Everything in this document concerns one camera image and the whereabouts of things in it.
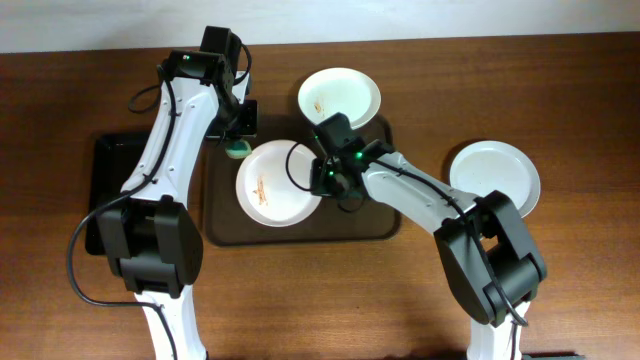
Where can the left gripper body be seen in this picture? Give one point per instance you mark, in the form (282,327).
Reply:
(237,119)

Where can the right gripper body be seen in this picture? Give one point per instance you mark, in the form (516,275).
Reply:
(324,181)

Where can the green yellow sponge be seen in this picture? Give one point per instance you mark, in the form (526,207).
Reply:
(238,149)

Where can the white plate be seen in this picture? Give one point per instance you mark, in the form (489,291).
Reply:
(339,90)
(485,166)
(265,192)

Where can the white plate top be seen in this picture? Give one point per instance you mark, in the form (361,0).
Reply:
(339,90)

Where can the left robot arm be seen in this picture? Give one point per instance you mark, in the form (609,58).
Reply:
(149,238)

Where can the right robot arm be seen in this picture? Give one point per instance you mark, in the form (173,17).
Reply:
(491,262)

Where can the black plastic tray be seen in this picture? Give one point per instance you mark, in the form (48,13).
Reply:
(115,157)

